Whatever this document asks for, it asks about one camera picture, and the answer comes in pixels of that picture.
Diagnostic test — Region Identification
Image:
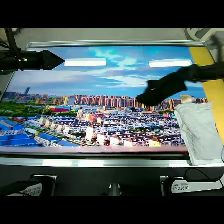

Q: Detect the white garment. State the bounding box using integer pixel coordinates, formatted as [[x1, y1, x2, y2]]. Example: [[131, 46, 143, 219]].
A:
[[173, 101, 224, 167]]

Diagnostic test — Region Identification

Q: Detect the silver frame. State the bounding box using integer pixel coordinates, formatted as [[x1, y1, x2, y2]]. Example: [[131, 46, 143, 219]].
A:
[[0, 39, 224, 197]]

